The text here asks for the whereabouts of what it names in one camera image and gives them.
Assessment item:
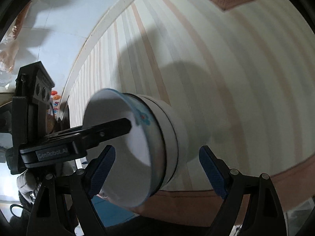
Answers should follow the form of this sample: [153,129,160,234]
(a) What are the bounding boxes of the white bowl with flower pattern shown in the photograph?
[83,89,166,208]

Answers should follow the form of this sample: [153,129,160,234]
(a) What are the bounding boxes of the clear plastic bag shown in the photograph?
[1,2,32,87]

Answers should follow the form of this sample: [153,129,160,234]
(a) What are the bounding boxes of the plain white bowl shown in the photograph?
[141,95,189,167]

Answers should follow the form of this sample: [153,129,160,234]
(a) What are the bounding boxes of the colourful fruit sticker sheet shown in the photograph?
[49,90,61,117]

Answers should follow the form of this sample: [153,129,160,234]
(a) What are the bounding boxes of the striped table mat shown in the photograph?
[68,0,314,226]

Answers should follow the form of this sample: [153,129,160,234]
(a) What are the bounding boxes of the black camera box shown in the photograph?
[11,61,55,148]

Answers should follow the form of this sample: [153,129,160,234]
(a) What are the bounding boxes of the white bowl with dark rim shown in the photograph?
[136,95,180,187]

